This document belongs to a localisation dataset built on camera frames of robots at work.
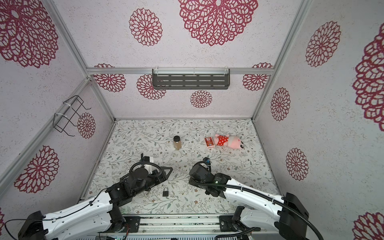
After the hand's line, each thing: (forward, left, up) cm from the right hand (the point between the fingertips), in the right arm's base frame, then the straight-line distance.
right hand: (189, 176), depth 78 cm
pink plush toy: (+27, -27, -5) cm, 38 cm away
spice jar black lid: (+25, +10, -4) cm, 27 cm away
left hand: (0, +10, +3) cm, 11 cm away
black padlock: (-6, +14, -11) cm, 18 cm away
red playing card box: (+31, -12, -11) cm, 35 cm away
